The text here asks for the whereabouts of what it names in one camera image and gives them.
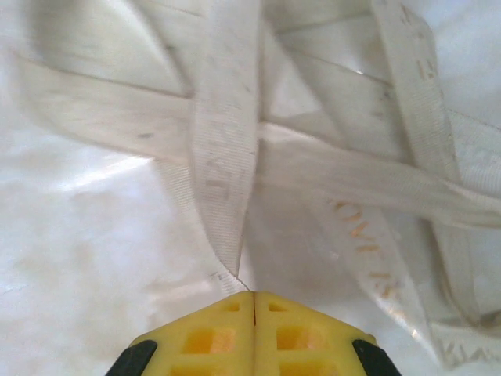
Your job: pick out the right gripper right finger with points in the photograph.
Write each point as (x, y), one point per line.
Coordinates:
(305, 340)

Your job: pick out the cream printed ribbon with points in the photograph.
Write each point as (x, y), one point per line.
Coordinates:
(223, 156)

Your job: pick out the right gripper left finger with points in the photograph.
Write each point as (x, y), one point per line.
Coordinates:
(203, 340)

